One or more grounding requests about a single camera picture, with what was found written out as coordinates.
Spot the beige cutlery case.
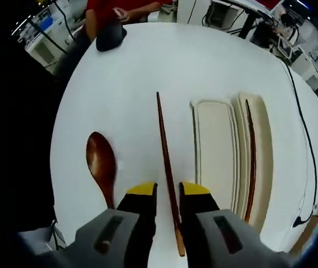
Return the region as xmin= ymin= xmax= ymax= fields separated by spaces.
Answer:
xmin=189 ymin=91 xmax=274 ymax=234

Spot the black pouch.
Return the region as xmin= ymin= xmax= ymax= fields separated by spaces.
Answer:
xmin=95 ymin=23 xmax=128 ymax=52

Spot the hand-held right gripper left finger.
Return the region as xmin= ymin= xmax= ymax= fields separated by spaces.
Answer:
xmin=46 ymin=181 xmax=159 ymax=268

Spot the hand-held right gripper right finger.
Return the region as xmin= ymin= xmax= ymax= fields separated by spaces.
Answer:
xmin=179 ymin=180 xmax=291 ymax=268

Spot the black power cable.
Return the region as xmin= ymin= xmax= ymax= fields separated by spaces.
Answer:
xmin=283 ymin=60 xmax=318 ymax=228

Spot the wooden spoon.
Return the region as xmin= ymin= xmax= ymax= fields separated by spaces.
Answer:
xmin=85 ymin=131 xmax=118 ymax=210

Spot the wooden chopstick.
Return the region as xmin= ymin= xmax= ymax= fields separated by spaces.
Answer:
xmin=156 ymin=91 xmax=186 ymax=257
xmin=244 ymin=99 xmax=257 ymax=224

